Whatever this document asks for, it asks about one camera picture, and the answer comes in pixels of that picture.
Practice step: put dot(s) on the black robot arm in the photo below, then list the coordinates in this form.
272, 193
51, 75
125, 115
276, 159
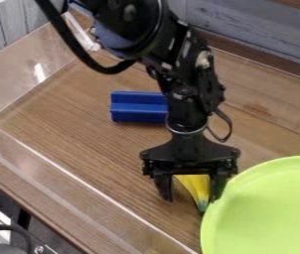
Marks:
142, 32

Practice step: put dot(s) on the blue plastic block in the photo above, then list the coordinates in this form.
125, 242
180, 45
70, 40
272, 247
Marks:
138, 106

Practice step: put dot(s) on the green plate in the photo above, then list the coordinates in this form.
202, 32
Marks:
255, 219

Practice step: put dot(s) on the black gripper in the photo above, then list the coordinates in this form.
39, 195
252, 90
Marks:
189, 155

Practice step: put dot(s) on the yellow toy banana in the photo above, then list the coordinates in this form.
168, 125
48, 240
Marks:
197, 184

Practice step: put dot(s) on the clear acrylic corner bracket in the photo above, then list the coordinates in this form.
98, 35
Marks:
82, 34

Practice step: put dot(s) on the clear acrylic barrier wall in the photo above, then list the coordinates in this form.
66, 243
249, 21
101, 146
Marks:
69, 162

